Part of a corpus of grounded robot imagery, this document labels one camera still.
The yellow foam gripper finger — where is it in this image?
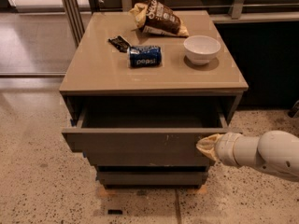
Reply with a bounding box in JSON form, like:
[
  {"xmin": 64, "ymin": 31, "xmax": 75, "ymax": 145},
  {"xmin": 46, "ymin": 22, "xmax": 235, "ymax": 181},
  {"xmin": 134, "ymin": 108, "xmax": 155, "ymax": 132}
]
[{"xmin": 196, "ymin": 133, "xmax": 222, "ymax": 161}]

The grey top drawer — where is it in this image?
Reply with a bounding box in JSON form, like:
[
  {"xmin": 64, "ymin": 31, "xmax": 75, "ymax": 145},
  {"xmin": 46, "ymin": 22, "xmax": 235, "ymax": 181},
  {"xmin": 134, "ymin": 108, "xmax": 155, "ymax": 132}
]
[{"xmin": 63, "ymin": 108, "xmax": 232, "ymax": 155}]

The grey drawer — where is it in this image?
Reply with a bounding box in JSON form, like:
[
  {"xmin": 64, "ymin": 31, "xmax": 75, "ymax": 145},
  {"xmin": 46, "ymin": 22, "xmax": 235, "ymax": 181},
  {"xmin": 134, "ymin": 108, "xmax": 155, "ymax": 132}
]
[
  {"xmin": 84, "ymin": 151, "xmax": 212, "ymax": 166},
  {"xmin": 97, "ymin": 166, "xmax": 207, "ymax": 186},
  {"xmin": 63, "ymin": 108, "xmax": 232, "ymax": 155}
]

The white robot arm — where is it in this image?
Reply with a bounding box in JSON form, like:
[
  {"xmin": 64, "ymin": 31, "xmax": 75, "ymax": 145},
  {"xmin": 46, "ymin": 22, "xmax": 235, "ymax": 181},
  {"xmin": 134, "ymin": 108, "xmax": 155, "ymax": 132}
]
[{"xmin": 196, "ymin": 131, "xmax": 299, "ymax": 182}]

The grey drawer cabinet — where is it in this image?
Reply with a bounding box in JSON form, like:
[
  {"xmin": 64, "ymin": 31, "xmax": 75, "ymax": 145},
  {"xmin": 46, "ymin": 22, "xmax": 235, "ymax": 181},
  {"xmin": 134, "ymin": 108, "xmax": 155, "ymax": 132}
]
[{"xmin": 58, "ymin": 10, "xmax": 249, "ymax": 190}]

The grey bottom drawer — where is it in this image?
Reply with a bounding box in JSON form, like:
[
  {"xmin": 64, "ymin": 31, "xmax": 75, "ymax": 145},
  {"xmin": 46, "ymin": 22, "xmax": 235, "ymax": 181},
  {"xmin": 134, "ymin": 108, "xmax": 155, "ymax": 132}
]
[{"xmin": 97, "ymin": 166, "xmax": 207, "ymax": 186}]

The grey middle drawer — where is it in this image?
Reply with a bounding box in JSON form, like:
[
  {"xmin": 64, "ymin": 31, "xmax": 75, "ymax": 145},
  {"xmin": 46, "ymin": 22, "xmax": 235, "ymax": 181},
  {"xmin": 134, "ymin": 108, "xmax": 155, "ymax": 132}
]
[{"xmin": 84, "ymin": 151, "xmax": 212, "ymax": 166}]

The white bowl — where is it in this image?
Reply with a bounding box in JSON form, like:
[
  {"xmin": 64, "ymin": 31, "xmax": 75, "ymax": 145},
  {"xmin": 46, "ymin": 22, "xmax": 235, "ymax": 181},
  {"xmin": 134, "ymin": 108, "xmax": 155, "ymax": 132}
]
[{"xmin": 183, "ymin": 35, "xmax": 221, "ymax": 65}]

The blue pepsi can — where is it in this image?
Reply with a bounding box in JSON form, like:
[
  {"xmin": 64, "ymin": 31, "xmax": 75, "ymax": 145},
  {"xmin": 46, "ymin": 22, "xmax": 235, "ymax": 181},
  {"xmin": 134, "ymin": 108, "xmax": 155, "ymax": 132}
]
[{"xmin": 128, "ymin": 46, "xmax": 162, "ymax": 68}]

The small black snack wrapper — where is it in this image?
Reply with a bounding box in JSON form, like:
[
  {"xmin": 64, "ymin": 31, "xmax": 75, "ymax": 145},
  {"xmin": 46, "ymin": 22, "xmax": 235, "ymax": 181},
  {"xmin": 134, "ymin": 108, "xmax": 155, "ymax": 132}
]
[{"xmin": 108, "ymin": 35, "xmax": 131, "ymax": 53}]

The brown chip bag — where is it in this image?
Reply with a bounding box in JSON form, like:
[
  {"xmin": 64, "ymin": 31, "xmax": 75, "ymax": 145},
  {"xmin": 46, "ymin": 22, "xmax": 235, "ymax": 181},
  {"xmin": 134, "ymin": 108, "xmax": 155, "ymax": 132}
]
[{"xmin": 130, "ymin": 0, "xmax": 189, "ymax": 37}]

